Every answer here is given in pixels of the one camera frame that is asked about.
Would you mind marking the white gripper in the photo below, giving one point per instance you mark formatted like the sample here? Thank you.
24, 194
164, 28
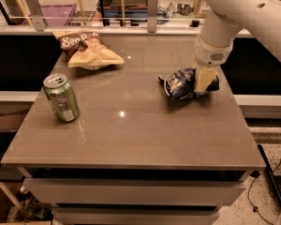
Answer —
210, 55

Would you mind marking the blue chip bag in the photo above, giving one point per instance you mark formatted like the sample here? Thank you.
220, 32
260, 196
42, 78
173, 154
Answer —
181, 84

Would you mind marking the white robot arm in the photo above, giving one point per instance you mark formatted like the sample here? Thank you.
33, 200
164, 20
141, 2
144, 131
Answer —
225, 19

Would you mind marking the brown and yellow chip bag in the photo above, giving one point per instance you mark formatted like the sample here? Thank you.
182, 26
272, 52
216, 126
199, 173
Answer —
85, 49

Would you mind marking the cardboard box with label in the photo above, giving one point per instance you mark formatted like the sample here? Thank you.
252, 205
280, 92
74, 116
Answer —
200, 8

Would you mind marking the green soda can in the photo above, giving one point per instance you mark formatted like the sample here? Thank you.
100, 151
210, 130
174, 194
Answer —
59, 92

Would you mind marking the black floor strip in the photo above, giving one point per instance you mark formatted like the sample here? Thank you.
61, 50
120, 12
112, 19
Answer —
274, 188

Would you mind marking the purple plastic crate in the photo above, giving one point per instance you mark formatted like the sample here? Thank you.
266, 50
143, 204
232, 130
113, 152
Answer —
58, 15

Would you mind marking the upper grey drawer front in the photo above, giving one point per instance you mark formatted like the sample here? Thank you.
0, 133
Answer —
137, 192

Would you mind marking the grey drawer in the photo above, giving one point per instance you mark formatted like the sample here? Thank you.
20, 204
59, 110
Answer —
115, 216
137, 192

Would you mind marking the lower grey drawer front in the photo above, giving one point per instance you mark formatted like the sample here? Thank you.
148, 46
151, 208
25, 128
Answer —
115, 216

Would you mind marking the grey metal railing post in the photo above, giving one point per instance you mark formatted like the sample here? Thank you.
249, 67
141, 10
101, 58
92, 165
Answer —
152, 16

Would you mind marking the left grey metal bracket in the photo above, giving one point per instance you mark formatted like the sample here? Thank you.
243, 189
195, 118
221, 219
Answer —
36, 15

